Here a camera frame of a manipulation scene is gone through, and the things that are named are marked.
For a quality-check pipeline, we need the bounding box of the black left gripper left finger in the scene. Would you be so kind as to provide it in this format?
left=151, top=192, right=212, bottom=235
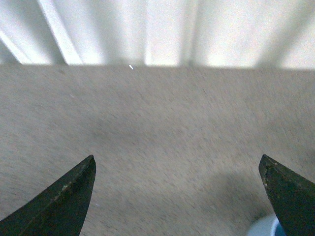
left=0, top=155, right=96, bottom=236

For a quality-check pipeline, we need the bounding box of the blue cup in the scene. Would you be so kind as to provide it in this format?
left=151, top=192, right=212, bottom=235
left=247, top=214, right=286, bottom=236

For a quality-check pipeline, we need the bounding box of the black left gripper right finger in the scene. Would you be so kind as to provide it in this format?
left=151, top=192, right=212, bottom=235
left=258, top=154, right=315, bottom=236

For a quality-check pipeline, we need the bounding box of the white curtain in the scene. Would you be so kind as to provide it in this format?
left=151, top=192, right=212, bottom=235
left=0, top=0, right=315, bottom=69

